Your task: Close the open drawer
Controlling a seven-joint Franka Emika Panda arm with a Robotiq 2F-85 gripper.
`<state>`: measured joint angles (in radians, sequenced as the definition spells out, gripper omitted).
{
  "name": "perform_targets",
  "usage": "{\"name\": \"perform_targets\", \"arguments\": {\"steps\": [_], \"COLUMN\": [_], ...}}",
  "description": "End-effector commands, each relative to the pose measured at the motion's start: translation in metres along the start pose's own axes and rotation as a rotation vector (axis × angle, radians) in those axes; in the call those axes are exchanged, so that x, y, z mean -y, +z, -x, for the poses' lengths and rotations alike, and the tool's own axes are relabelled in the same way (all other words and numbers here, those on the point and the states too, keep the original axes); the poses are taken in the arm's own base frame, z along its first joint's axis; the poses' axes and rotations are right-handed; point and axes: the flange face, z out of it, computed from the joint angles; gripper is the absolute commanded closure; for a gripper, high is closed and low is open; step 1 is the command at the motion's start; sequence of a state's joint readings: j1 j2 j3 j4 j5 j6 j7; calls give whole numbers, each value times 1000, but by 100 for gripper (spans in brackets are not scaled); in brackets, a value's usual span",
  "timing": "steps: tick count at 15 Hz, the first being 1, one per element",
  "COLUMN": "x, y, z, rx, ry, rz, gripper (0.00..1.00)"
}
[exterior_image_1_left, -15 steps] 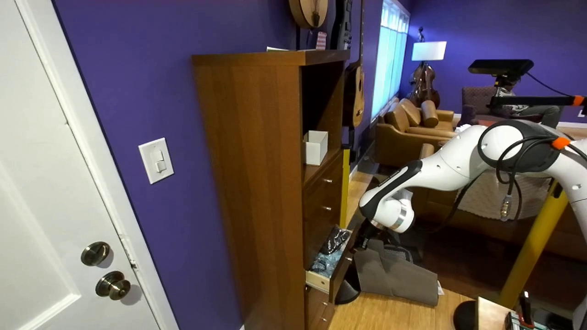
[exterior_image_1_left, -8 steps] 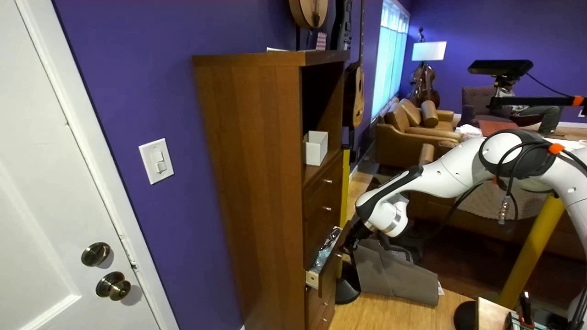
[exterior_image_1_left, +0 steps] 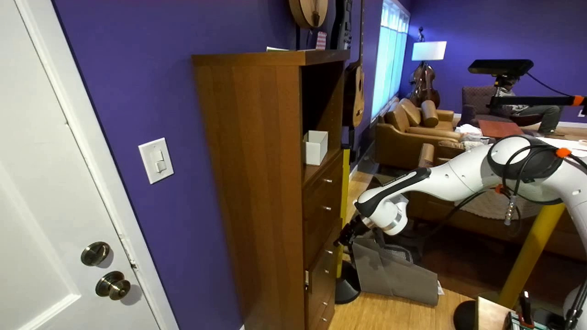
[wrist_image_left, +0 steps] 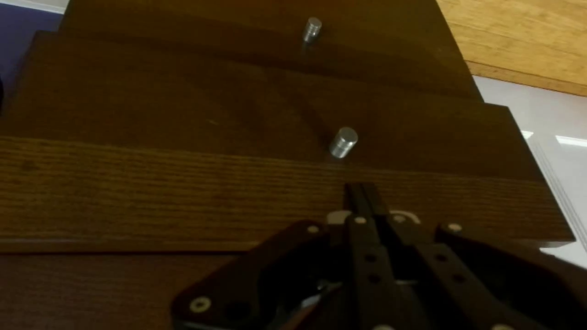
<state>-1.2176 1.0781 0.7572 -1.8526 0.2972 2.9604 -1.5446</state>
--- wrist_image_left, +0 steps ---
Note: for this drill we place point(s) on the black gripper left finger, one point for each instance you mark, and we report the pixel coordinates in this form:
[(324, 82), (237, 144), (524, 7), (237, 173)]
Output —
[(360, 258)]

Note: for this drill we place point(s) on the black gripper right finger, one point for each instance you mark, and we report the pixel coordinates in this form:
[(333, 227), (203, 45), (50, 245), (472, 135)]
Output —
[(465, 276)]

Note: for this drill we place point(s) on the brown drawer holding packaged items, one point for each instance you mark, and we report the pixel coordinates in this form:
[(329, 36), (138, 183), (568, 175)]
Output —
[(184, 195)]

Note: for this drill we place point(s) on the lowest brown cabinet drawer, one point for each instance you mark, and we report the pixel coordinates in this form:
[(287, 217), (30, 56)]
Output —
[(214, 38)]

